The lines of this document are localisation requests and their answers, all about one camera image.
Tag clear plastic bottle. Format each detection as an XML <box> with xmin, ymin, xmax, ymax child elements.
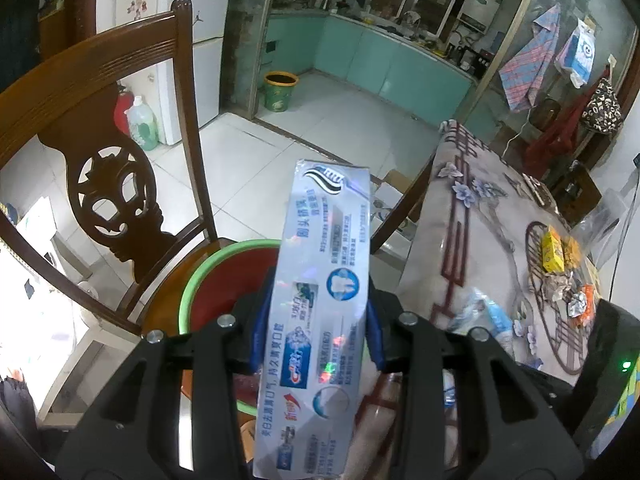
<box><xmin>449</xmin><ymin>287</ymin><xmax>517</xmax><ymax>357</ymax></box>

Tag open cardboard box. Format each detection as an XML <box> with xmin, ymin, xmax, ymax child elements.
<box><xmin>372</xmin><ymin>170</ymin><xmax>419</xmax><ymax>257</ymax></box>

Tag green waste bin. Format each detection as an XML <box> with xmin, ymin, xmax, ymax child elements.
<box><xmin>263</xmin><ymin>71</ymin><xmax>300</xmax><ymax>114</ymax></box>

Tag red bottle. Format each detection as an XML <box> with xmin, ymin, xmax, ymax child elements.
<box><xmin>114</xmin><ymin>87</ymin><xmax>137</xmax><ymax>134</ymax></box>

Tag small yellow box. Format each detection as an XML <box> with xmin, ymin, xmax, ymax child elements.
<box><xmin>541</xmin><ymin>226</ymin><xmax>566</xmax><ymax>271</ymax></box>

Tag white and blue bag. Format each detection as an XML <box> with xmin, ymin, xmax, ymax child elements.
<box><xmin>555</xmin><ymin>20</ymin><xmax>597</xmax><ymax>89</ymax></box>

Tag white water heater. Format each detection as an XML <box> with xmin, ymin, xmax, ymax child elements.
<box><xmin>460</xmin><ymin>0</ymin><xmax>502</xmax><ymax>32</ymax></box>

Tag plaid cloth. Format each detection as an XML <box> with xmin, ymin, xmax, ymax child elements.
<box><xmin>499</xmin><ymin>4</ymin><xmax>562</xmax><ymax>112</ymax></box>

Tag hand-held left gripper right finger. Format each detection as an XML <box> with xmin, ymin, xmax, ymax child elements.
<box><xmin>365</xmin><ymin>285</ymin><xmax>587</xmax><ymax>480</ymax></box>

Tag red garment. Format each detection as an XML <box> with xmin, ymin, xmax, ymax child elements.
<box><xmin>524</xmin><ymin>89</ymin><xmax>597</xmax><ymax>172</ymax></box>

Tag floral tablecloth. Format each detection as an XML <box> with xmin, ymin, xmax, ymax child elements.
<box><xmin>399</xmin><ymin>119</ymin><xmax>618</xmax><ymax>378</ymax></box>

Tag silver toothpaste box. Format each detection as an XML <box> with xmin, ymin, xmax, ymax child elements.
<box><xmin>252</xmin><ymin>160</ymin><xmax>374</xmax><ymax>480</ymax></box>

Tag white refrigerator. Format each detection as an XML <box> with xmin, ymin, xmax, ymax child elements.
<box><xmin>97</xmin><ymin>0</ymin><xmax>237</xmax><ymax>147</ymax></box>

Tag carved wooden chair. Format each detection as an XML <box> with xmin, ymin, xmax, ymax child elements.
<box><xmin>0</xmin><ymin>0</ymin><xmax>262</xmax><ymax>461</ymax></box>

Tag crumpled paper wrapper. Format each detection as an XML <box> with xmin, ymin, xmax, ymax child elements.
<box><xmin>542</xmin><ymin>270</ymin><xmax>577</xmax><ymax>302</ymax></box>

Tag teal kitchen cabinets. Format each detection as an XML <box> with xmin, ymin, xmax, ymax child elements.
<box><xmin>262</xmin><ymin>12</ymin><xmax>477</xmax><ymax>127</ymax></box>

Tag red basin with green rim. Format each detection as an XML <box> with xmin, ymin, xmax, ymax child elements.
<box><xmin>178</xmin><ymin>240</ymin><xmax>284</xmax><ymax>417</ymax></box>

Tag dark wooden chair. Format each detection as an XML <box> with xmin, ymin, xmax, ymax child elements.
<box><xmin>370</xmin><ymin>152</ymin><xmax>439</xmax><ymax>257</ymax></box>

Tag orange wrapper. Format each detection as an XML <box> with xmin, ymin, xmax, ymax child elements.
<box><xmin>580</xmin><ymin>284</ymin><xmax>597</xmax><ymax>322</ymax></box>

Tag patterned fabric bag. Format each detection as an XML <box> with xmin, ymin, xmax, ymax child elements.
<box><xmin>582</xmin><ymin>77</ymin><xmax>624</xmax><ymax>134</ymax></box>

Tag green detergent bottle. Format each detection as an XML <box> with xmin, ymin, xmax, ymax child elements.
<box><xmin>125</xmin><ymin>96</ymin><xmax>160</xmax><ymax>151</ymax></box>

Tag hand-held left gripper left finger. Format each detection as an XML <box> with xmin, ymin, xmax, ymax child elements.
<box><xmin>55</xmin><ymin>267</ymin><xmax>278</xmax><ymax>480</ymax></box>

